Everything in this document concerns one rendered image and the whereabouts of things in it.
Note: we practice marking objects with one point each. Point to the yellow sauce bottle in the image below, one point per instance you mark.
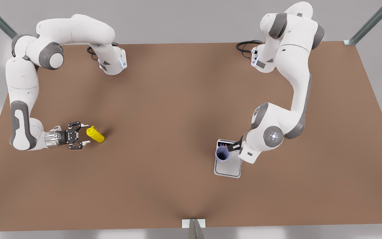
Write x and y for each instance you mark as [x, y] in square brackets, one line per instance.
[96, 135]

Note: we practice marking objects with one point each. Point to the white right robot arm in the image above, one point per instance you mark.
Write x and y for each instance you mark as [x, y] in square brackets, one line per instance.
[22, 86]

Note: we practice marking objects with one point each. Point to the purple-blue cup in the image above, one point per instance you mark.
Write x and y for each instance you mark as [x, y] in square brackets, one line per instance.
[222, 155]

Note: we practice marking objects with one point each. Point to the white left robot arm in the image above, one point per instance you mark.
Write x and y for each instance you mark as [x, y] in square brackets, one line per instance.
[293, 66]

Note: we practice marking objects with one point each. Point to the white kitchen scale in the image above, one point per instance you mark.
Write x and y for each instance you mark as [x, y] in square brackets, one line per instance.
[228, 169]

